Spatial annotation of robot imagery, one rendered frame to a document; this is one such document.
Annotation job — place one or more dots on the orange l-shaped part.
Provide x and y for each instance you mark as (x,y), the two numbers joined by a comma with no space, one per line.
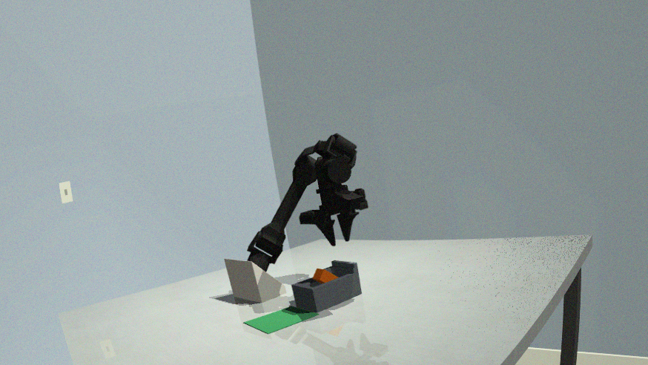
(322,276)

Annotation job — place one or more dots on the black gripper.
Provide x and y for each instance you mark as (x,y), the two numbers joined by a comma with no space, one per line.
(322,218)

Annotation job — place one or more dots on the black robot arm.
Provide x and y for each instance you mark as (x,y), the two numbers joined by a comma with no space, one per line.
(338,157)

